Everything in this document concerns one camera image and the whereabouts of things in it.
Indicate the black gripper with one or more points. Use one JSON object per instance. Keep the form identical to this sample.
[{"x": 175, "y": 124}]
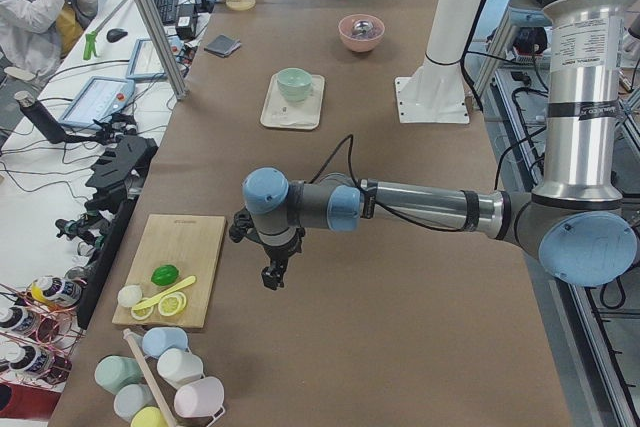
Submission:
[{"x": 276, "y": 252}]

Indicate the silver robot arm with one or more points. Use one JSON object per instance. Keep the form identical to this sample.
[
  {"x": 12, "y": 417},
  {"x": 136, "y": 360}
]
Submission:
[{"x": 571, "y": 222}]

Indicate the wooden cutting board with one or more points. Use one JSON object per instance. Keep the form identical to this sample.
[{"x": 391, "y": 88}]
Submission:
[{"x": 191, "y": 243}]

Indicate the pink bowl with ice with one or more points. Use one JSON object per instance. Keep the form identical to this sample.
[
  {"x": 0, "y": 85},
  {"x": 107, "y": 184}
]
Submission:
[{"x": 360, "y": 45}]

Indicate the lemon slice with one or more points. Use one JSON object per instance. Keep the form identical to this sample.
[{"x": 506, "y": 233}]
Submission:
[{"x": 172, "y": 304}]

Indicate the green lime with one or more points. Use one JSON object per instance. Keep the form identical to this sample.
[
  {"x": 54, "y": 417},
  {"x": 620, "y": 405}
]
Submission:
[{"x": 165, "y": 275}]

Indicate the yellow plastic knife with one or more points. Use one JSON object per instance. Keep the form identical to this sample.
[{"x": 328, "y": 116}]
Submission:
[{"x": 152, "y": 301}]

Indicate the grey folded cloth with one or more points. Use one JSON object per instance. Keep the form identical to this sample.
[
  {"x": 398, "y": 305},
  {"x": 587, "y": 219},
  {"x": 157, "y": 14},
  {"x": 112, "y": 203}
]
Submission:
[{"x": 223, "y": 46}]

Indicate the white garlic bulb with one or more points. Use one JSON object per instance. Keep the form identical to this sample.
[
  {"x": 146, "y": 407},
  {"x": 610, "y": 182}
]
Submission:
[{"x": 129, "y": 295}]

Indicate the pastel mug rack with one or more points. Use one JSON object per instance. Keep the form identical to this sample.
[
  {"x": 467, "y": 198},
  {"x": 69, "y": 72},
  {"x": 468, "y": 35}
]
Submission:
[{"x": 161, "y": 382}]

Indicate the cream rabbit tray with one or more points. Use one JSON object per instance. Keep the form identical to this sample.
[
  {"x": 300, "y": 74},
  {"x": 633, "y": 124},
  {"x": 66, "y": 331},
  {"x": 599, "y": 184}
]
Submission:
[{"x": 279, "y": 113}]

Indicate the blue teach pendant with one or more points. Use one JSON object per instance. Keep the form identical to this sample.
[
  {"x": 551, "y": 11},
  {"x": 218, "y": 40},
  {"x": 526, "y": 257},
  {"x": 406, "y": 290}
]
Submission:
[
  {"x": 144, "y": 64},
  {"x": 98, "y": 100}
]

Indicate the seated person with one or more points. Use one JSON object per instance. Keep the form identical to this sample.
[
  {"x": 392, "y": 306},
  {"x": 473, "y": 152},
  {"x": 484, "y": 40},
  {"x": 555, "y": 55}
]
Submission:
[{"x": 37, "y": 35}]

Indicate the black water bottle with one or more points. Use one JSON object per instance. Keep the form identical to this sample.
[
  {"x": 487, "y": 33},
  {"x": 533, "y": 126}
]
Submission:
[{"x": 40, "y": 117}]

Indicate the aluminium frame post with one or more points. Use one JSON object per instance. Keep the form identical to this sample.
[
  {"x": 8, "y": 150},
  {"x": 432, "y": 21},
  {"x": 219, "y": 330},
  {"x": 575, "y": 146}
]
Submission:
[{"x": 155, "y": 29}]

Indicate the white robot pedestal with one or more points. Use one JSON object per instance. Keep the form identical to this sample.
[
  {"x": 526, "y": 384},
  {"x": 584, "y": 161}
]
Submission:
[{"x": 435, "y": 91}]

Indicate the bottle wire basket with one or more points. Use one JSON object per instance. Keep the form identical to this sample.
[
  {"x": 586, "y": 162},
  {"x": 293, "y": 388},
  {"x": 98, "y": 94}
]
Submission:
[{"x": 39, "y": 331}]

